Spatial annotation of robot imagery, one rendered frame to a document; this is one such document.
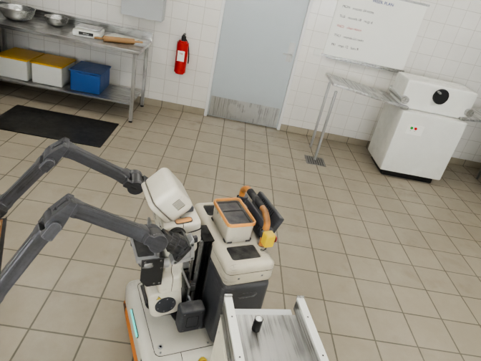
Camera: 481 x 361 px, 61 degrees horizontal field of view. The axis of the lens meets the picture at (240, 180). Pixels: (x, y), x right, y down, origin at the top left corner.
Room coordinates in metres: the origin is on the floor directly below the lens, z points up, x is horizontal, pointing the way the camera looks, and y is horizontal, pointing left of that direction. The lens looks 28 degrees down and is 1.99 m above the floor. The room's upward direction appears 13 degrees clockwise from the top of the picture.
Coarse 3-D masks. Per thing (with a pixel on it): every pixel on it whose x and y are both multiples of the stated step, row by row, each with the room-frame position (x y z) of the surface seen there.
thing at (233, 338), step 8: (224, 296) 1.13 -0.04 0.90; (224, 304) 1.11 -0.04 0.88; (232, 304) 1.10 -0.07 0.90; (224, 312) 1.09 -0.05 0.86; (232, 312) 1.06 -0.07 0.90; (224, 320) 1.07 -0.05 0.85; (232, 320) 1.03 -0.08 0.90; (232, 328) 0.99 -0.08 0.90; (232, 336) 0.96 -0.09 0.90; (232, 344) 0.93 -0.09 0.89; (240, 344) 0.94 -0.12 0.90; (232, 352) 0.92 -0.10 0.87; (240, 352) 0.90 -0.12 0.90; (232, 360) 0.90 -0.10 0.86; (240, 360) 0.87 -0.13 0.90
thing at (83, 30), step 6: (78, 24) 4.86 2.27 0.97; (84, 24) 4.94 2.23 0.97; (72, 30) 4.67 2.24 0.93; (78, 30) 4.68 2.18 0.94; (84, 30) 4.72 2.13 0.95; (90, 30) 4.79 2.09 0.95; (96, 30) 4.78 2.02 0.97; (102, 30) 4.94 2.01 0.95; (84, 36) 4.69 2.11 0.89; (90, 36) 4.70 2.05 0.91; (96, 36) 4.72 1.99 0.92; (102, 36) 4.93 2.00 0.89
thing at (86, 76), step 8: (80, 64) 4.89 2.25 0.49; (88, 64) 4.97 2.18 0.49; (96, 64) 5.04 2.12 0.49; (72, 72) 4.65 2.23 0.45; (80, 72) 4.67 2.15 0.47; (88, 72) 4.66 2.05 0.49; (96, 72) 4.72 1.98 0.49; (104, 72) 4.81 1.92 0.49; (72, 80) 4.65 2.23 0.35; (80, 80) 4.66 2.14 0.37; (88, 80) 4.67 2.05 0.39; (96, 80) 4.68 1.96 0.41; (104, 80) 4.85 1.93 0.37; (72, 88) 4.65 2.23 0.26; (80, 88) 4.66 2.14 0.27; (88, 88) 4.67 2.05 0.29; (96, 88) 4.68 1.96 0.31; (104, 88) 4.87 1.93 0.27
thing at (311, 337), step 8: (296, 304) 1.20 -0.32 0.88; (304, 304) 1.18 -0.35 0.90; (296, 312) 1.18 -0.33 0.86; (304, 312) 1.14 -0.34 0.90; (304, 320) 1.11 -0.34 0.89; (312, 320) 1.11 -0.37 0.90; (304, 328) 1.09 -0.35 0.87; (312, 328) 1.07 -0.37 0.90; (304, 336) 1.08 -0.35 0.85; (312, 336) 1.04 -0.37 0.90; (312, 344) 1.02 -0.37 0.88; (320, 344) 1.01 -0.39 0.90; (312, 352) 1.00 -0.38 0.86; (320, 352) 0.97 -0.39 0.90; (312, 360) 0.98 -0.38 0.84; (320, 360) 0.94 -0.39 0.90; (328, 360) 0.95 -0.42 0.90
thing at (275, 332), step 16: (240, 320) 1.09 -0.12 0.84; (256, 320) 1.06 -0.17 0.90; (272, 320) 1.13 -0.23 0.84; (288, 320) 1.15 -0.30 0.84; (224, 336) 1.01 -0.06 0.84; (240, 336) 1.02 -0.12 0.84; (256, 336) 1.04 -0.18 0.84; (272, 336) 1.05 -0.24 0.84; (288, 336) 1.07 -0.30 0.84; (224, 352) 0.96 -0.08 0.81; (256, 352) 0.97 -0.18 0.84; (272, 352) 0.98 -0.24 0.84; (288, 352) 1.00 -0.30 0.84; (304, 352) 1.01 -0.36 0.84
